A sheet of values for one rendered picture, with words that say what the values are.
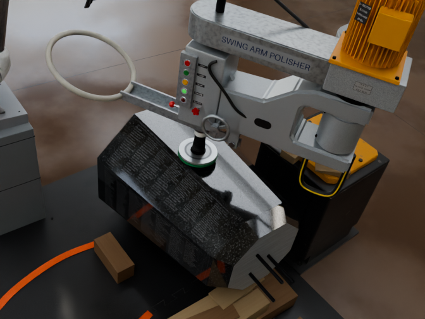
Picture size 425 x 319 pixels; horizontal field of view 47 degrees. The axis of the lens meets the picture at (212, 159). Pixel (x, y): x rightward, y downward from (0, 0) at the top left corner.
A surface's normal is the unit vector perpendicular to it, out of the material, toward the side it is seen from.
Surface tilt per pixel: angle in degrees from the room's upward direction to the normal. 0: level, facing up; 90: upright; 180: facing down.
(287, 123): 90
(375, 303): 0
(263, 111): 90
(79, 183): 0
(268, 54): 90
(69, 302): 0
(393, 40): 90
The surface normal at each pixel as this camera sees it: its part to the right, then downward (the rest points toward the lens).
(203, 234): -0.44, -0.26
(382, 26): -0.39, 0.59
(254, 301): 0.14, -0.73
